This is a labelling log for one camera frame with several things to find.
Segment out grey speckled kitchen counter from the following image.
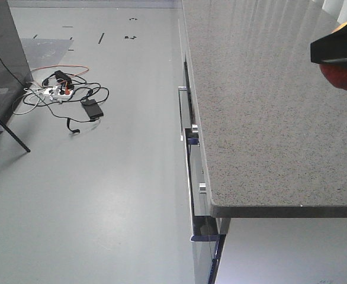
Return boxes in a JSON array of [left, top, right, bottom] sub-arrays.
[[178, 0, 347, 284]]

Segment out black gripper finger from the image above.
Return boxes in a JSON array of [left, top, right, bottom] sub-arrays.
[[310, 24, 347, 69]]

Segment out black slanted stand leg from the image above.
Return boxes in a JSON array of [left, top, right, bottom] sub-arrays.
[[0, 119, 31, 153]]

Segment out orange extension cable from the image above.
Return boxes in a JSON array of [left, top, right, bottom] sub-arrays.
[[30, 65, 90, 78]]

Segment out black laptop power adapter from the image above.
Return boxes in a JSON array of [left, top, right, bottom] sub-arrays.
[[81, 99, 104, 121]]

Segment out white power strip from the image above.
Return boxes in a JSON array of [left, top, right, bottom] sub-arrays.
[[43, 86, 73, 101]]

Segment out dark grey cabinet panel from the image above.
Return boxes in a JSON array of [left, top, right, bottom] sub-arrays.
[[0, 1, 32, 132]]

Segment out black tangled power cable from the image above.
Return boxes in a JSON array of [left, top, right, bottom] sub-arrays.
[[22, 70, 110, 134]]

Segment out red yellow apple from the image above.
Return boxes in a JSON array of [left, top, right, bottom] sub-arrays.
[[319, 21, 347, 91]]

